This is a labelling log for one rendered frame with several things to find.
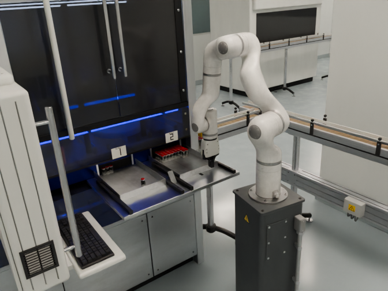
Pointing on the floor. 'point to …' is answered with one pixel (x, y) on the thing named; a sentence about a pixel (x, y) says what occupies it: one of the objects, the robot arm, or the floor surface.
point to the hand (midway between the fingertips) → (211, 163)
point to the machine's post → (192, 141)
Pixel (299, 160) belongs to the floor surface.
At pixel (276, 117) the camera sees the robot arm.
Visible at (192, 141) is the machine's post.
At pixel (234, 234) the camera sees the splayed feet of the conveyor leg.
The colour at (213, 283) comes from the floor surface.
